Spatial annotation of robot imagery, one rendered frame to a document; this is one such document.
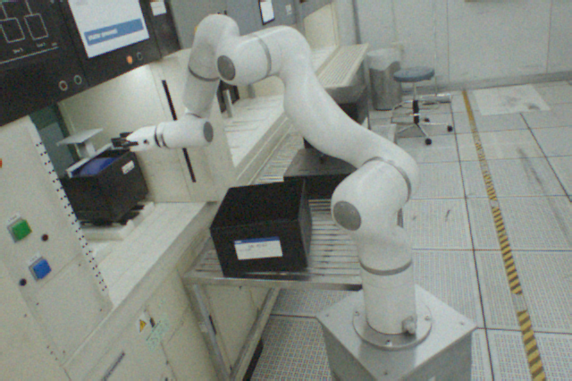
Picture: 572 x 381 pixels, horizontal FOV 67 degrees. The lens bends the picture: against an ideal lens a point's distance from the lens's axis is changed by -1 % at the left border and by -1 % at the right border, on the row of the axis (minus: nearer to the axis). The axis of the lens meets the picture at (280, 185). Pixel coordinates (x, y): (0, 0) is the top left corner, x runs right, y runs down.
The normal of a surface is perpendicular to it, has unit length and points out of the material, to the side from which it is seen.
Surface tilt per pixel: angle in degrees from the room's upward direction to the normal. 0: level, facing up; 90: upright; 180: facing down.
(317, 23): 90
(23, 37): 90
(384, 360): 0
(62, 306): 90
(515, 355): 0
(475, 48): 90
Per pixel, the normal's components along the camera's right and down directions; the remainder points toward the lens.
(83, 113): -0.28, 0.46
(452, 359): 0.47, 0.30
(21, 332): 0.94, -0.04
